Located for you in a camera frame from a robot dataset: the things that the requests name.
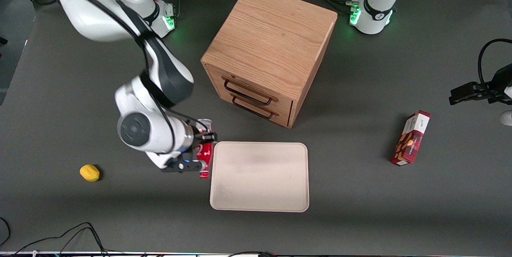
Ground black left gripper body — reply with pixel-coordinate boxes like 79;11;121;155
485;63;512;104

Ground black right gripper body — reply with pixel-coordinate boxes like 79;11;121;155
185;125;208;162

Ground beige plastic tray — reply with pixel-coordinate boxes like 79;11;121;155
209;141;310;213

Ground red snack box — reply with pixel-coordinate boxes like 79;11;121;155
390;110;431;167

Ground yellow lemon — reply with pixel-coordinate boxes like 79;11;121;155
80;164;100;182

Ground wooden drawer cabinet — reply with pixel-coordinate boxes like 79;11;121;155
200;0;338;129

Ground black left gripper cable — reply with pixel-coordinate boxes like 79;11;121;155
477;38;512;88

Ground black drawer handle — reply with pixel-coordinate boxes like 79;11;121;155
232;96;275;120
224;78;274;106

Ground black looped floor cable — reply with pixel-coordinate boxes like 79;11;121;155
11;222;109;257

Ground black short edge cable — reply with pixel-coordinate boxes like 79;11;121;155
0;217;11;248

